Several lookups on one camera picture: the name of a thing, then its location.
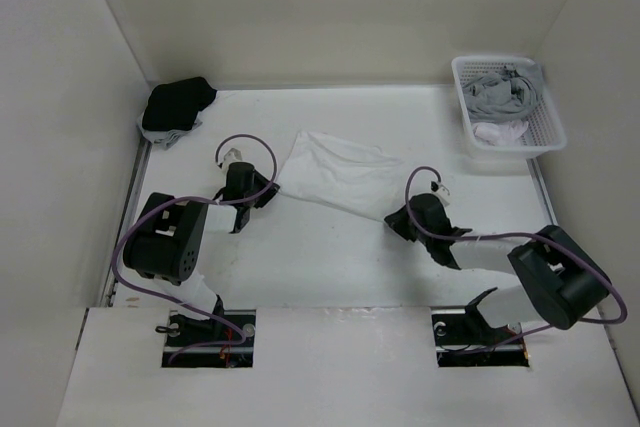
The folded black tank top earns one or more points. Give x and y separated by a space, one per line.
176 105

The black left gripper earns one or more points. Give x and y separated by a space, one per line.
267 195

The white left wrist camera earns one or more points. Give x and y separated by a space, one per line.
233 155

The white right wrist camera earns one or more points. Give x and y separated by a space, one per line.
441 192

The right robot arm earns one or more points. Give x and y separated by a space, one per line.
558 283

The white plastic laundry basket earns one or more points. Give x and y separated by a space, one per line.
545 133

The folded grey tank top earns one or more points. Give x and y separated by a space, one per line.
165 139

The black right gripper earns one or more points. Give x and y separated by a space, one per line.
397 222

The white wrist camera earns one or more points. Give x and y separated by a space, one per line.
233 155
441 192

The white tank top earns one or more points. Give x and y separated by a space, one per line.
342 174

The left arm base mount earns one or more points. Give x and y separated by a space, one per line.
191 343

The pale pink tank top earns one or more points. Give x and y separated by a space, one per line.
502 134

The grey tank top in basket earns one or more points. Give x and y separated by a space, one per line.
508 94

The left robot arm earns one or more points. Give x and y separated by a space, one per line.
165 249

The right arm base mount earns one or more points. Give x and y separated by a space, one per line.
464 339

